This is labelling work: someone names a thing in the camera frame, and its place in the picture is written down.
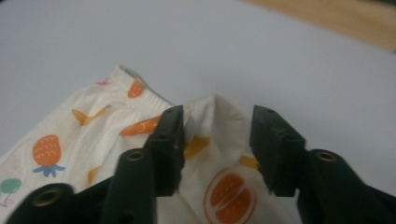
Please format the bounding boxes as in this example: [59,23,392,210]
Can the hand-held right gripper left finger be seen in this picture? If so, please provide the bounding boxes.
[144,105,186,198]

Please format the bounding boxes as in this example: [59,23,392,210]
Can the pale table cover sheet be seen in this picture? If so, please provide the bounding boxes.
[0,0,396,224]

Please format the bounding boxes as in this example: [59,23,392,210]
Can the white fruit print garment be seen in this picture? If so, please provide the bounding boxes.
[0,64,297,224]

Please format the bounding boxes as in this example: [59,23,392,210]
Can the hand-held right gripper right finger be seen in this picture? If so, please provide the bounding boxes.
[248,105,307,198]

